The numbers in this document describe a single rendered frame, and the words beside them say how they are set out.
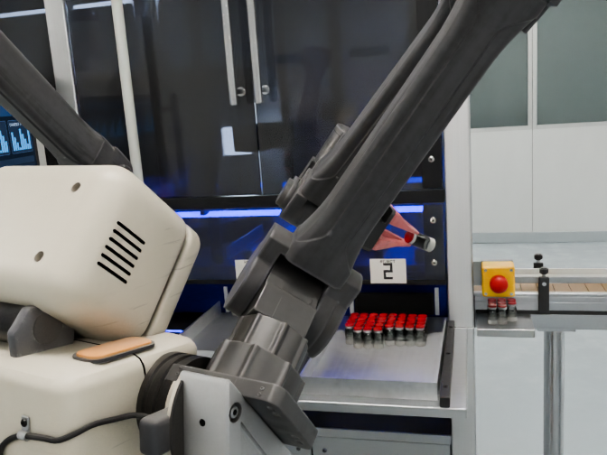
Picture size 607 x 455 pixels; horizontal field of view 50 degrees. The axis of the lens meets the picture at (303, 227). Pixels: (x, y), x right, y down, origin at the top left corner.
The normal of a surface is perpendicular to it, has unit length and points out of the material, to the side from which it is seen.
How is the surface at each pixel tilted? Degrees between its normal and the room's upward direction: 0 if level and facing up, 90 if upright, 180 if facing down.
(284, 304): 57
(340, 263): 99
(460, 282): 90
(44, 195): 48
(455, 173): 90
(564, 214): 90
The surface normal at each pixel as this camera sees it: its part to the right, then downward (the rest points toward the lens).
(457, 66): -0.07, 0.35
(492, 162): -0.24, 0.21
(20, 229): -0.43, -0.51
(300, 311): 0.37, -0.41
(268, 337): 0.13, -0.54
